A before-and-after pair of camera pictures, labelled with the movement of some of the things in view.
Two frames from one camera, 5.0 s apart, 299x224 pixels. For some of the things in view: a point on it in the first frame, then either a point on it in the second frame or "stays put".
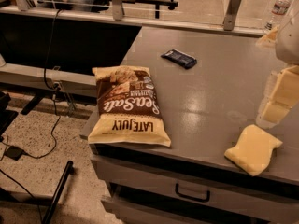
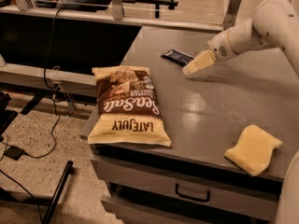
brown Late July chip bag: x=128 y=112 stays put
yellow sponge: x=253 y=150 stays put
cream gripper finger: x=281 y=92 -> x=206 y=58
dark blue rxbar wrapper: x=179 y=58 stays put
